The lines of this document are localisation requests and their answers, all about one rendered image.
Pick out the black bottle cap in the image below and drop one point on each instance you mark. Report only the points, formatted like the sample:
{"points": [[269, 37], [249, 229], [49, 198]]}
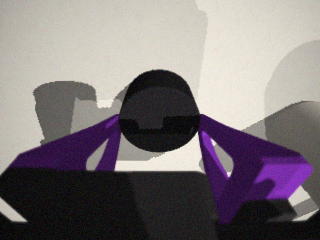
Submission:
{"points": [[159, 112]]}

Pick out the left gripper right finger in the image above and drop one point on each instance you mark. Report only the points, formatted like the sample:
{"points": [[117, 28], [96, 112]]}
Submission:
{"points": [[262, 170]]}

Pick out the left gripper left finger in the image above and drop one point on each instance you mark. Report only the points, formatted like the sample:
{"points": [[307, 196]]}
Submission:
{"points": [[71, 152]]}

